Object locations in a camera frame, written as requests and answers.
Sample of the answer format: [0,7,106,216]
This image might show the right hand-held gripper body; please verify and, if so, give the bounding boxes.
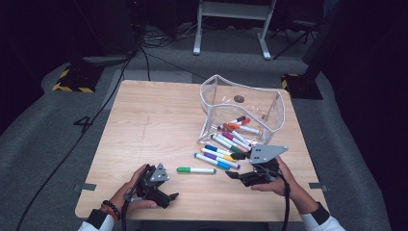
[241,145,289,188]

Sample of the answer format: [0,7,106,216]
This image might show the tangle of floor cables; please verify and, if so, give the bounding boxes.
[140,22,200,49]

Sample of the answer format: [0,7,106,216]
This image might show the pink cap marker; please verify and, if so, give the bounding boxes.
[216,134,248,153]

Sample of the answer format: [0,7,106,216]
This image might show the yellow black striped stand base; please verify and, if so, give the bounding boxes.
[51,64,105,94]
[281,72,324,101]

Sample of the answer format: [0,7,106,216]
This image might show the right hand-held gripper cable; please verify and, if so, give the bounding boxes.
[256,165,292,231]

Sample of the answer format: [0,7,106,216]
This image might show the magenta cap marker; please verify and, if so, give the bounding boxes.
[221,131,253,152]

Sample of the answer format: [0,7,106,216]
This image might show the yellow cap marker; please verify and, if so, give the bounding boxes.
[200,146,238,163]

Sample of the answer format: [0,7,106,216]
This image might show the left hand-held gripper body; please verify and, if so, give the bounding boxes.
[137,163,170,201]

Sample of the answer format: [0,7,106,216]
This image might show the dark blue cap marker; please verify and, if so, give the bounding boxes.
[204,144,240,158]

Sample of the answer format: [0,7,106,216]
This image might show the left hand-held gripper cable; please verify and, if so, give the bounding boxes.
[120,184,145,231]

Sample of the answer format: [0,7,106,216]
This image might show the light green cap marker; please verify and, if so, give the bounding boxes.
[176,166,217,175]

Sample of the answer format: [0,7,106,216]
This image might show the light blue cap marker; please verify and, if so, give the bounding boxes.
[193,152,232,170]

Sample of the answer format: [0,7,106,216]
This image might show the thin black floor cable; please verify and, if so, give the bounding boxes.
[147,51,206,80]

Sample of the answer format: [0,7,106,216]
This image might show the black cap marker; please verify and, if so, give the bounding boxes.
[217,115,246,131]

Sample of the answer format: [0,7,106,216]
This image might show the white metal stand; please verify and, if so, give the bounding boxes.
[192,0,277,62]

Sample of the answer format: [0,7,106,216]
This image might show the person's right hand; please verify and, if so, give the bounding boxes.
[250,156,299,197]

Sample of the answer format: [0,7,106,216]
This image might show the short black floor cable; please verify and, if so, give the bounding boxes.
[140,46,152,82]

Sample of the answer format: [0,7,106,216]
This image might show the black tripod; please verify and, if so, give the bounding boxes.
[269,18,323,61]

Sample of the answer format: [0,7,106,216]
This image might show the dark green cap marker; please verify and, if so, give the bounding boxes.
[210,133,244,155]

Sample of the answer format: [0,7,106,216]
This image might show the purple cap marker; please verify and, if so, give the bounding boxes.
[203,151,242,170]

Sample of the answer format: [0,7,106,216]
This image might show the dark equipment stand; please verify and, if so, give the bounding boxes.
[71,0,140,66]

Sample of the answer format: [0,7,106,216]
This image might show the grey tape strip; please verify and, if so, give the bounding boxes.
[72,182,98,193]
[308,182,329,193]

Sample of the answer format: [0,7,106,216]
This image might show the person's left hand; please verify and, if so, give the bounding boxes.
[110,164,159,213]

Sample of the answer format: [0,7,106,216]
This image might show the long black floor cable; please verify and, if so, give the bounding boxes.
[14,47,136,231]

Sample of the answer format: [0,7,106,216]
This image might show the black bead bracelet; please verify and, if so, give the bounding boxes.
[101,199,122,222]

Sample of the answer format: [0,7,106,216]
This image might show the orange bracelet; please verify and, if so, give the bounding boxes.
[99,203,118,224]

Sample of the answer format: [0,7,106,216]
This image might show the hand-held gripper cable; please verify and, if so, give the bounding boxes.
[120,184,145,231]
[256,165,292,231]

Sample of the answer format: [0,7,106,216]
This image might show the clear plastic pouch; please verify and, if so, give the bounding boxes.
[196,74,286,154]

